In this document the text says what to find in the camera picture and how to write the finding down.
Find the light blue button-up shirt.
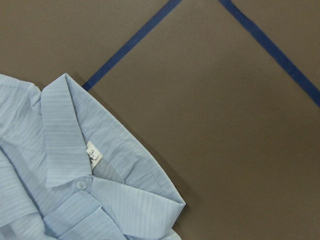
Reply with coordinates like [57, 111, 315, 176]
[0, 74, 185, 240]

